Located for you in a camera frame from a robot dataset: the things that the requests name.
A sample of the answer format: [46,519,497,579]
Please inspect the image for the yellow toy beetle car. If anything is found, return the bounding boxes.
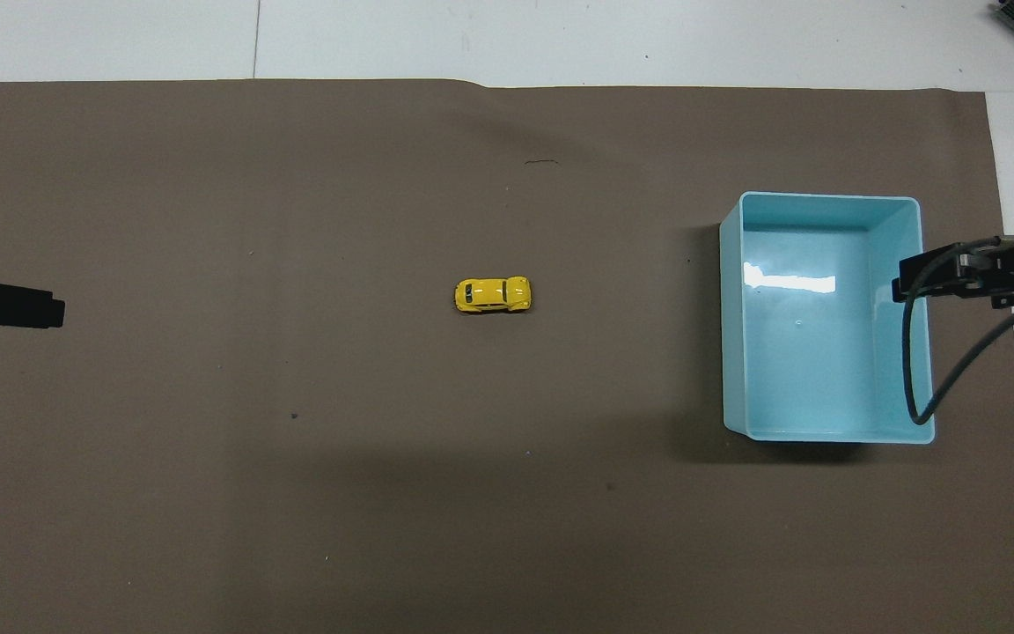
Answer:
[453,276,533,315]

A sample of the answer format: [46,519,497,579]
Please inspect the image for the black cable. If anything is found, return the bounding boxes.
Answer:
[900,232,1014,427]

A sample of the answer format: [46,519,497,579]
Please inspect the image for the light blue plastic bin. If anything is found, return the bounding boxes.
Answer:
[718,191,937,445]

